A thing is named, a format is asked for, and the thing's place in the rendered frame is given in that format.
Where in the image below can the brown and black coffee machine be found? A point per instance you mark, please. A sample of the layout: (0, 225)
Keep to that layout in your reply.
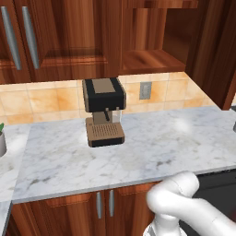
(103, 110)

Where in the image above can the wooden base cabinet door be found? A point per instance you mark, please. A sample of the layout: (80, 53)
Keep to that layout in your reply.
(58, 215)
(132, 209)

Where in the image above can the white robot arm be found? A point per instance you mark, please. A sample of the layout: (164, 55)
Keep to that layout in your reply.
(181, 202)

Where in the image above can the grey potted plant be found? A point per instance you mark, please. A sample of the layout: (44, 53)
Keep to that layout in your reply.
(2, 143)

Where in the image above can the tall wooden cabinet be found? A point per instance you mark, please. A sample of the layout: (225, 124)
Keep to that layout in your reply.
(215, 49)

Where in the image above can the grey wall power outlet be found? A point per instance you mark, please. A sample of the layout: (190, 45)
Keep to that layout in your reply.
(145, 90)

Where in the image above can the wooden wall cabinet door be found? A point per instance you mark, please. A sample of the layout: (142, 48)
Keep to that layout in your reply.
(6, 43)
(76, 37)

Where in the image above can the open wooden wall shelf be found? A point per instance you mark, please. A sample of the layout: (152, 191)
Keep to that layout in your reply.
(150, 46)

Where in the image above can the black dishwasher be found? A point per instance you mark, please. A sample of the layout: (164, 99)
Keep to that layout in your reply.
(215, 190)

